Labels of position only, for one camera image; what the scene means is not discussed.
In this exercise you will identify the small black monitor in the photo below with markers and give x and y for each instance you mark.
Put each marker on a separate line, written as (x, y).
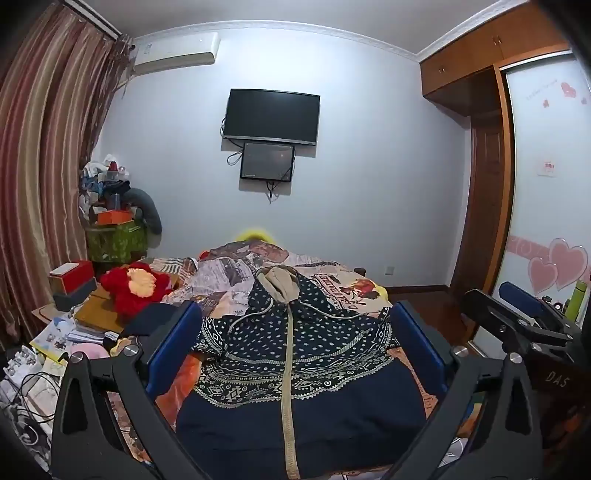
(268, 161)

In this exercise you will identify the red white sticker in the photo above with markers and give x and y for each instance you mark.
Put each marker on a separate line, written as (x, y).
(547, 167)

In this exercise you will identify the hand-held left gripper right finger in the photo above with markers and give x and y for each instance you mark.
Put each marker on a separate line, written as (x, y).
(415, 341)

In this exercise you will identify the navy patterned hoodie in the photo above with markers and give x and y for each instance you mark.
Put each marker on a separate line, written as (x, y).
(346, 415)

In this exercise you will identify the brown cardboard box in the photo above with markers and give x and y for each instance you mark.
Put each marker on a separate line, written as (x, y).
(99, 309)

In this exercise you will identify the green patterned box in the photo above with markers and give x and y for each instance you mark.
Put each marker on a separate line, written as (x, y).
(115, 242)

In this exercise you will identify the white air conditioner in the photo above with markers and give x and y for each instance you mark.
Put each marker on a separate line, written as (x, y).
(180, 53)

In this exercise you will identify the red plush toy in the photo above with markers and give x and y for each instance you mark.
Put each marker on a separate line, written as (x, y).
(120, 286)

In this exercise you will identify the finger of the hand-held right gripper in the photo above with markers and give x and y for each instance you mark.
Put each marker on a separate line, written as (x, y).
(519, 295)
(494, 318)

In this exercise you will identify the dark navy cloth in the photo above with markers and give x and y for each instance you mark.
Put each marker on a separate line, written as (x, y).
(152, 318)

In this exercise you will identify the white heart-print sliding door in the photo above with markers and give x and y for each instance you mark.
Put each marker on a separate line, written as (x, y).
(545, 217)

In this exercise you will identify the printed blanket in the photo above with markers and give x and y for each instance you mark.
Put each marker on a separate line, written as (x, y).
(221, 272)

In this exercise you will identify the white wall socket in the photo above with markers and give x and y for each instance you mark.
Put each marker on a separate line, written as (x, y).
(390, 271)

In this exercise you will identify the pile of magazines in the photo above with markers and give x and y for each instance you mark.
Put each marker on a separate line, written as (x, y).
(60, 334)

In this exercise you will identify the pink plush item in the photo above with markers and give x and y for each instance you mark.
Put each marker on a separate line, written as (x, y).
(87, 350)

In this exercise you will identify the pile of clutter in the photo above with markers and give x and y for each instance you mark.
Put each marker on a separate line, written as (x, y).
(101, 180)

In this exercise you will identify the yellow plush item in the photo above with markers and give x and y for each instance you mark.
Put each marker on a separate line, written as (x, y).
(254, 234)

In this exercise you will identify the wooden wardrobe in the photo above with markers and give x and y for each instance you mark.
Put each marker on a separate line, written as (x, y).
(466, 50)

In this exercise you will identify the red box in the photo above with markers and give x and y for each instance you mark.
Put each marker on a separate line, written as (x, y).
(76, 274)

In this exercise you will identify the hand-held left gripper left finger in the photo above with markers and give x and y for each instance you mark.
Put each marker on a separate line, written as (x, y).
(178, 341)

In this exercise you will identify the orange box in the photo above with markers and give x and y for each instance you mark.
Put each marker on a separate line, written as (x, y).
(113, 217)

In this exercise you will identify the black wall television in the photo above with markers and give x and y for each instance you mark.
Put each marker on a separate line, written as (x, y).
(272, 115)

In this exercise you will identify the dark grey box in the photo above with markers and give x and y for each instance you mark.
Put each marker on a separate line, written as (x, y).
(76, 295)

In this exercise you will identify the striped brown curtain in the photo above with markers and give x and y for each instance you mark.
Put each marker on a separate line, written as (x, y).
(41, 138)

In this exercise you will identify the green bottle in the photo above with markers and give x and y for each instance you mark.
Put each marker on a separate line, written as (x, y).
(577, 302)

